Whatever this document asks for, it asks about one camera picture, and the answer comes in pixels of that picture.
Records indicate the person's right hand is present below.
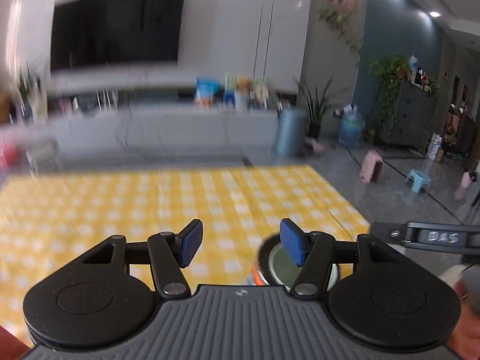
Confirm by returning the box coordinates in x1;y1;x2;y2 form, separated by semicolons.
439;263;470;302

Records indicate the blue packet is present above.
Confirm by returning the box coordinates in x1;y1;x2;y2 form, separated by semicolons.
195;77;220;107

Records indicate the hanging vine plant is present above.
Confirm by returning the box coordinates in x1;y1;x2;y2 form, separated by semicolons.
319;7;363;61

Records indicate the tall green potted plant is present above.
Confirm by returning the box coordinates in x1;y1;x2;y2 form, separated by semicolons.
294;77;349;140

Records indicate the grey dresser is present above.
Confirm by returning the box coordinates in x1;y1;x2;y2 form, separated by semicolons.
384;79;439;151

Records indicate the white TV cabinet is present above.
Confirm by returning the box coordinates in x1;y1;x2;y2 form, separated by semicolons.
0;103;281;166

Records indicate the black-rimmed cup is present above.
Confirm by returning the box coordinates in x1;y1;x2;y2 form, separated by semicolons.
256;233;342;293

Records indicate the trailing pothos plant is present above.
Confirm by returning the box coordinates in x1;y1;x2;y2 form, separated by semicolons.
367;54;412;139

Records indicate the green leafy houseplant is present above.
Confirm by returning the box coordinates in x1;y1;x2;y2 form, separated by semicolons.
17;65;43;121

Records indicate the pink covered stool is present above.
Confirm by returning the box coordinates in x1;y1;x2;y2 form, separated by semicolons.
359;149;385;184

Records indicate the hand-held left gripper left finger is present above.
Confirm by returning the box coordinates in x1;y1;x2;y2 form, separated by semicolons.
80;218;204;301

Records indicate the small blue plastic stool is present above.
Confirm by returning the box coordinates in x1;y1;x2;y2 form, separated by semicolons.
404;169;432;194

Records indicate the white carton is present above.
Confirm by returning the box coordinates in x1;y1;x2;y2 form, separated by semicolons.
427;133;444;163

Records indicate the black television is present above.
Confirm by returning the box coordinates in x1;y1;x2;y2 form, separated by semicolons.
50;0;187;73

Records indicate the blue water jug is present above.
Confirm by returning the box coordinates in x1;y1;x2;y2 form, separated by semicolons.
337;103;365;148

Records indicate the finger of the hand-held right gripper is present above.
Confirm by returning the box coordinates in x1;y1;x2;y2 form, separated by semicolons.
369;221;480;251

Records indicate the pink box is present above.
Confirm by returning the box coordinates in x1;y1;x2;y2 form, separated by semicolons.
0;145;19;169

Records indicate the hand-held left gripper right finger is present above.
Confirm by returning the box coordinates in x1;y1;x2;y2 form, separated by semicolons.
280;218;402;301

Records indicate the person's right forearm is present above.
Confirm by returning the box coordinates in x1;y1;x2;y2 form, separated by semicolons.
448;299;480;360

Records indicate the yellow checkered tablecloth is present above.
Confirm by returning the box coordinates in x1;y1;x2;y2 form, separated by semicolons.
0;165;372;346

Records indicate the white metal stool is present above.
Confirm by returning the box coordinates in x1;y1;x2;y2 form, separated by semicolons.
26;139;62;176

